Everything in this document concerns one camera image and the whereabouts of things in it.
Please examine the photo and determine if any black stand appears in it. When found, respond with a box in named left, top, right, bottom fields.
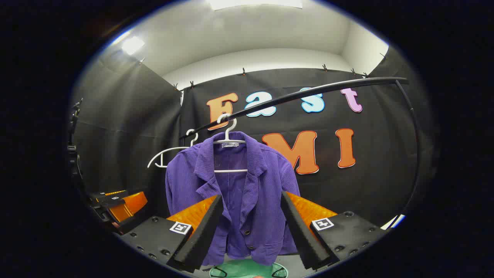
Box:
left=68, top=98, right=84, bottom=186

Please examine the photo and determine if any small ceiling light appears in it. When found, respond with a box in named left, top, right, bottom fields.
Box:
left=122, top=37, right=145, bottom=55

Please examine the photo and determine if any row of small backdrop clips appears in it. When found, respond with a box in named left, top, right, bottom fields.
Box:
left=139, top=52, right=388, bottom=91

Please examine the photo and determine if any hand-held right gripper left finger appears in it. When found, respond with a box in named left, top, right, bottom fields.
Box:
left=118, top=194, right=224, bottom=273

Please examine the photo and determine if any green mesh laundry hamper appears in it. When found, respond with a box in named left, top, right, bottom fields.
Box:
left=209, top=258, right=289, bottom=278

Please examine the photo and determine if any purple corduroy jacket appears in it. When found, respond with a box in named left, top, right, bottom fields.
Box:
left=165, top=131, right=301, bottom=267

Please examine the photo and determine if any black metal clothes rack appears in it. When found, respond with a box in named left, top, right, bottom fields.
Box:
left=179, top=76, right=422, bottom=230

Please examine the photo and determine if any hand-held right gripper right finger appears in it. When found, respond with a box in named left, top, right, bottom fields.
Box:
left=281, top=191, right=388, bottom=271

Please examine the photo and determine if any long ceiling light panel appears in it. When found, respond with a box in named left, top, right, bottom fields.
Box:
left=208, top=0, right=303, bottom=10

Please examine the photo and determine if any white plastic clothes hanger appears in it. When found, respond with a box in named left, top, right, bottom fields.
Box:
left=147, top=129, right=199, bottom=169
left=213, top=114, right=248, bottom=173

